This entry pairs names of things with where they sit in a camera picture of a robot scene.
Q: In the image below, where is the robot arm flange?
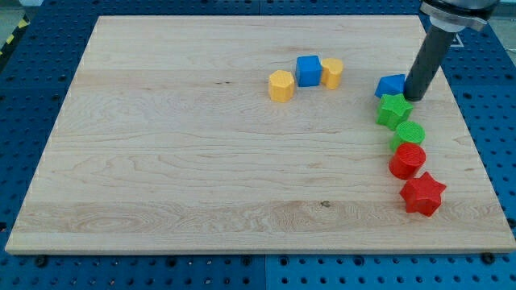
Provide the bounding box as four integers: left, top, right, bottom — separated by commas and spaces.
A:
420, 0, 500, 32

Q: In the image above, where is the yellow hexagon block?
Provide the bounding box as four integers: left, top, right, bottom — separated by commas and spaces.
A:
268, 70, 295, 102

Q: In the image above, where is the light wooden board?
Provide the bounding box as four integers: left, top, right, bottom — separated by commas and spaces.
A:
6, 15, 515, 255

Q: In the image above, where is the blue cube block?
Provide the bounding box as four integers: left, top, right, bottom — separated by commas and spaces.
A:
295, 56, 323, 87

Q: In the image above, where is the yellow heart block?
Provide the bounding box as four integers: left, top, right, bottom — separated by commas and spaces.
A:
321, 58, 344, 89

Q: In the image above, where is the green star block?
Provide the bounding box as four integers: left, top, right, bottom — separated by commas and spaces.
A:
376, 93, 414, 131

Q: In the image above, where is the blue triangle block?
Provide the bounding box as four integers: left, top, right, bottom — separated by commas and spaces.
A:
374, 74, 406, 98

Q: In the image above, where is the green cylinder block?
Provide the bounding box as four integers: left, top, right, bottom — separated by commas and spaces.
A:
389, 121, 426, 152

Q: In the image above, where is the red cylinder block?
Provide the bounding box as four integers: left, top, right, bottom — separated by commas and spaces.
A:
389, 143, 427, 180

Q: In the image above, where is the red star block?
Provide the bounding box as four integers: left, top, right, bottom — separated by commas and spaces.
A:
400, 172, 447, 217

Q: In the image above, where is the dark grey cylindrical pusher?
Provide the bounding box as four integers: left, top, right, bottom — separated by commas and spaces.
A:
403, 25, 456, 102

